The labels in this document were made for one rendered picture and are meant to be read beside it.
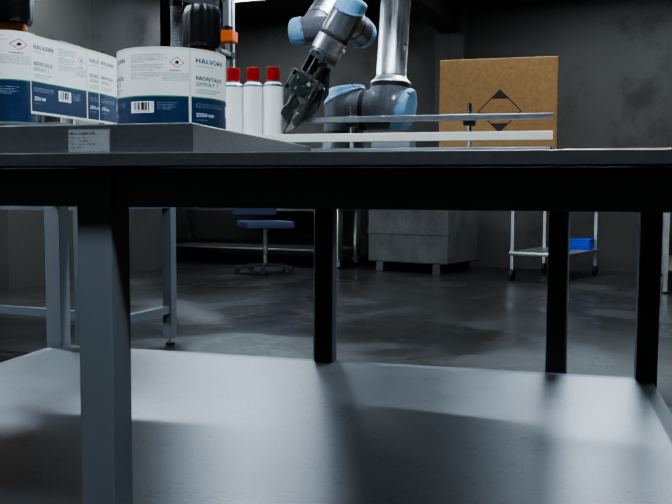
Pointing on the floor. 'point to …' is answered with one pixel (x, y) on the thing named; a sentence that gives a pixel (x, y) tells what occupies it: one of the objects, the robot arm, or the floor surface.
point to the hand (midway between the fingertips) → (287, 127)
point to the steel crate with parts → (423, 239)
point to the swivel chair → (263, 235)
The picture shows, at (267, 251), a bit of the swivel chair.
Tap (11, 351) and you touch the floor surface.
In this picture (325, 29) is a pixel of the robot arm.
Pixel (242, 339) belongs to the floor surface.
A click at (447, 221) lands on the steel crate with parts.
